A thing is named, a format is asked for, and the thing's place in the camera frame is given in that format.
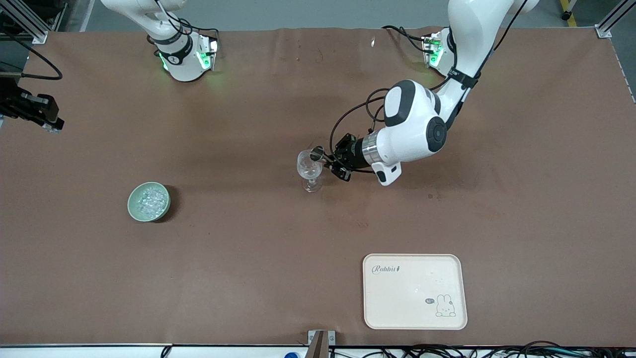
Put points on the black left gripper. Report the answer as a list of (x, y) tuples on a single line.
[(354, 150)]

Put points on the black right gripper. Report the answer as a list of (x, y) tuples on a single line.
[(19, 105)]

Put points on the metal double jigger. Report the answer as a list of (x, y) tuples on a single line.
[(317, 153)]

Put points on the clear stemmed wine glass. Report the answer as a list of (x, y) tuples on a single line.
[(309, 174)]

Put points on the clear ice cubes heap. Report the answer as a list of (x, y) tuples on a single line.
[(149, 200)]

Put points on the green ceramic bowl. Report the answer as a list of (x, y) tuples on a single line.
[(131, 206)]

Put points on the brown table cover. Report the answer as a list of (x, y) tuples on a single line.
[(248, 258)]

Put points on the cream rabbit print tray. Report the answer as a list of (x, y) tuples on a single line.
[(412, 298)]

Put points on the aluminium extrusion frame post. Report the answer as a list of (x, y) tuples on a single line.
[(613, 20), (30, 22)]

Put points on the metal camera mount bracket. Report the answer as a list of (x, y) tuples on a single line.
[(321, 343)]

